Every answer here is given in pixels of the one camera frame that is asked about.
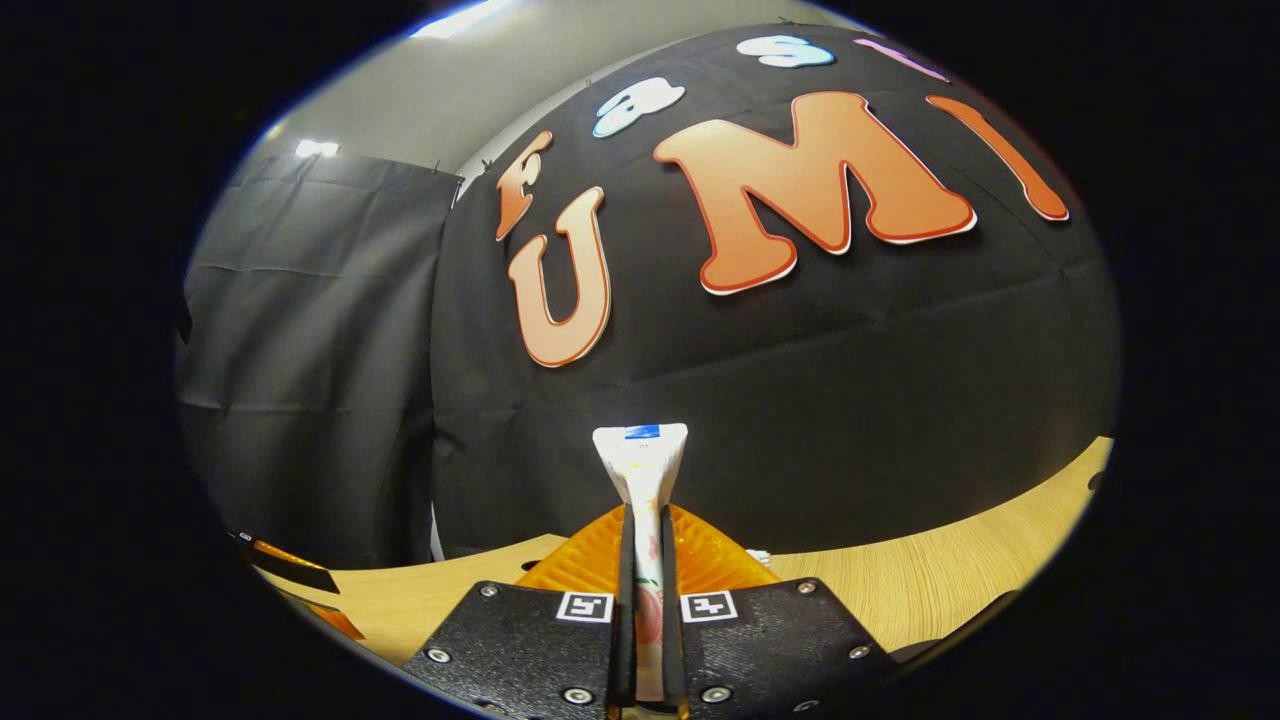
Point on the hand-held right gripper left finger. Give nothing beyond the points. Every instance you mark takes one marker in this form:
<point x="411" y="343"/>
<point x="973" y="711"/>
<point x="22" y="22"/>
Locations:
<point x="520" y="650"/>

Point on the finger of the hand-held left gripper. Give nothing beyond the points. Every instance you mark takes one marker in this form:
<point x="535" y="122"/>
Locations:
<point x="335" y="620"/>
<point x="300" y="575"/>

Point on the dark grey side curtain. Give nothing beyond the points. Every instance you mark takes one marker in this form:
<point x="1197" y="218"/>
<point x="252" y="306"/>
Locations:
<point x="300" y="350"/>

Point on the black backdrop cloth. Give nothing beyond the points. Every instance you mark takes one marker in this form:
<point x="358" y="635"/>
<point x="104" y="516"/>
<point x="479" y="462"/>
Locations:
<point x="800" y="400"/>

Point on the wooden desktop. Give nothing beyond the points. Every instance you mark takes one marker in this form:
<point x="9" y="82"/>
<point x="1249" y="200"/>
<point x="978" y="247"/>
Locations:
<point x="900" y="580"/>

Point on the white toothpaste tube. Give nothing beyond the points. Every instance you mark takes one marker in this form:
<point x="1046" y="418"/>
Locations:
<point x="640" y="465"/>

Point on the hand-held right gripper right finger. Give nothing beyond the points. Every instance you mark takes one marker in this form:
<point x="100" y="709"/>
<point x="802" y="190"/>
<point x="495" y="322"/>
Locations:
<point x="780" y="650"/>

